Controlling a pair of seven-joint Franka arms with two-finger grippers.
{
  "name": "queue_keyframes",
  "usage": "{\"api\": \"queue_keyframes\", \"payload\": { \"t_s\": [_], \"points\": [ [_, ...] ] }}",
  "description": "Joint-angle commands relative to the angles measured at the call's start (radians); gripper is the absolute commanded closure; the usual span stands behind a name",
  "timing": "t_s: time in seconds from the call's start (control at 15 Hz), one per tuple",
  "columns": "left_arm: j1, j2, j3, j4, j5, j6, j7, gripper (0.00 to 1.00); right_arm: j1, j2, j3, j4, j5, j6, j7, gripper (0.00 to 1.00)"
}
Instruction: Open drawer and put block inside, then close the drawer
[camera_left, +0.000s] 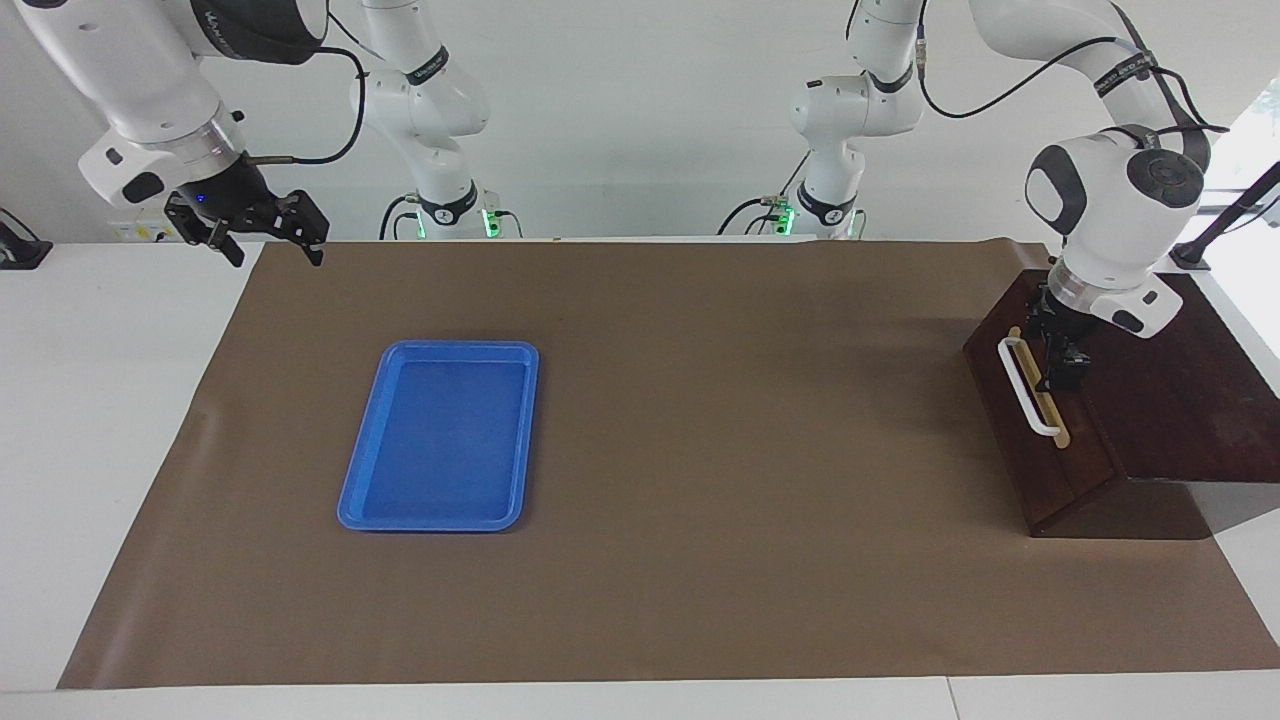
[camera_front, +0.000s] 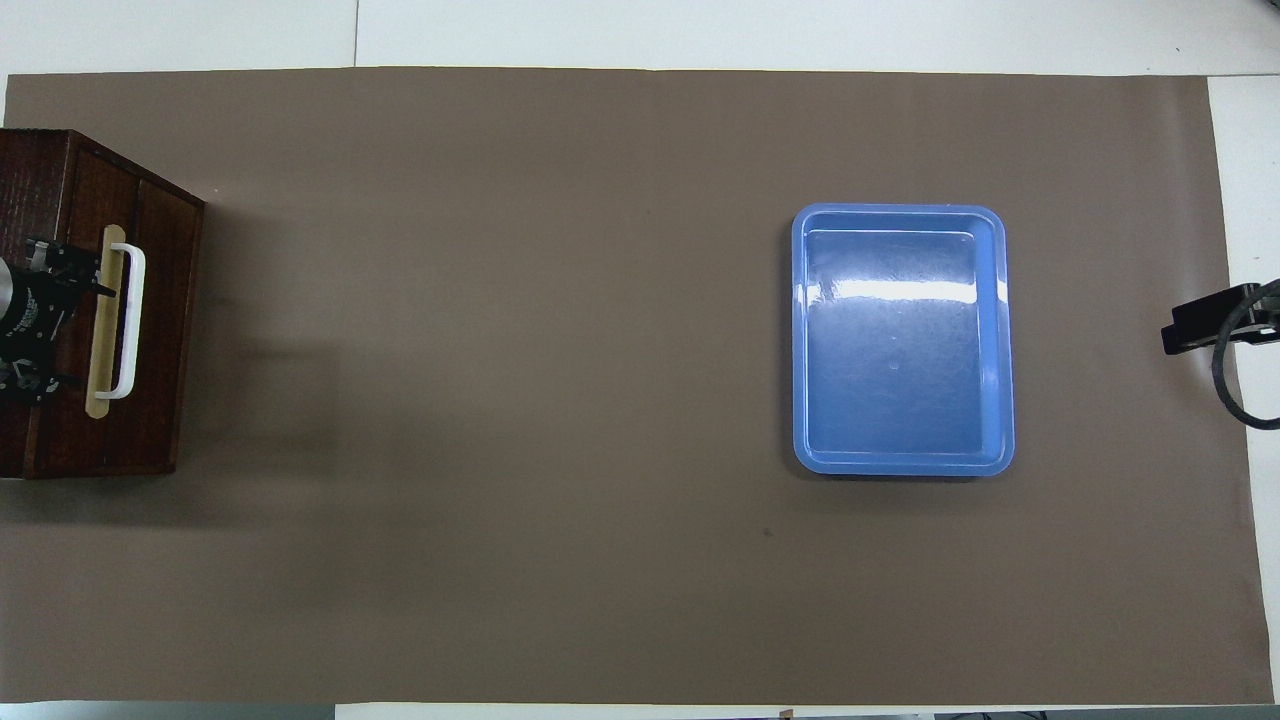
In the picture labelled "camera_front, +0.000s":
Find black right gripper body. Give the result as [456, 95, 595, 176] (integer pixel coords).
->
[1245, 283, 1280, 341]

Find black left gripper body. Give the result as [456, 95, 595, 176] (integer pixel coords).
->
[0, 260, 77, 376]

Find white drawer handle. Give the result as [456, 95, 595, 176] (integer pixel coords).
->
[95, 243, 147, 401]

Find dark wooden cabinet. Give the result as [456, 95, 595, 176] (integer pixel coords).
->
[0, 128, 207, 480]

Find blue plastic tray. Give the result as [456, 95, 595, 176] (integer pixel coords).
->
[792, 203, 1016, 477]

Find brown paper table mat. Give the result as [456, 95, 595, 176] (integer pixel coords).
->
[3, 67, 1273, 706]

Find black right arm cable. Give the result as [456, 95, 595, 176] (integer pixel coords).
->
[1210, 280, 1280, 432]

